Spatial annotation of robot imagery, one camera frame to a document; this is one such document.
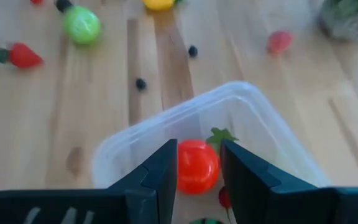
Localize dark red toy cherry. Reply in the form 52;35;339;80
218;185;233;223

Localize green toy apple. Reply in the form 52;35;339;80
62;5;102;45

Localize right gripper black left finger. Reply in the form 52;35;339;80
0;138;179;224

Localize small red leafy toy fruit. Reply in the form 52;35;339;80
205;126;239;155

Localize artificial green potted plant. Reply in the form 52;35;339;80
317;0;358;43

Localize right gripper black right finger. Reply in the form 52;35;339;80
220;139;358;224

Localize clear plastic tupperware container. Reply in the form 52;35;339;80
91;80;331;224

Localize large red toy strawberry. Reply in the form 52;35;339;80
0;42;45;69

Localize dark toy blackberry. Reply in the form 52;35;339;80
54;0;74;13

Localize large red toy tomato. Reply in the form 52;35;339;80
177;139;221;196

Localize yellow toy pineapple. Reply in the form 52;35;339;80
142;0;177;12

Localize striped green toy watermelon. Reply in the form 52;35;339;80
188;217;226;224

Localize pink toy lychee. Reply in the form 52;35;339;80
266;30;293;55

